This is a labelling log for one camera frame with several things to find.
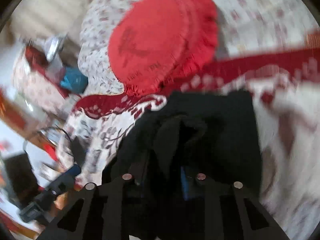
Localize red heart ruffled pillow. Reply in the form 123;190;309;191
107;0;218;97

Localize blue plastic bag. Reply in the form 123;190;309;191
60;67;88;94

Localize beige curtain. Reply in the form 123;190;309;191
9;0;93;46

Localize black pants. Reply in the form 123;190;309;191
103;90;262;239

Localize floral white quilt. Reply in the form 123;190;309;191
78;0;319;95

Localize red white plush blanket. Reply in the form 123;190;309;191
64;30;319;239

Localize black cable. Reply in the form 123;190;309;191
22;126;75;160

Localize red hanging bag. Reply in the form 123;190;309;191
24;45;70;98

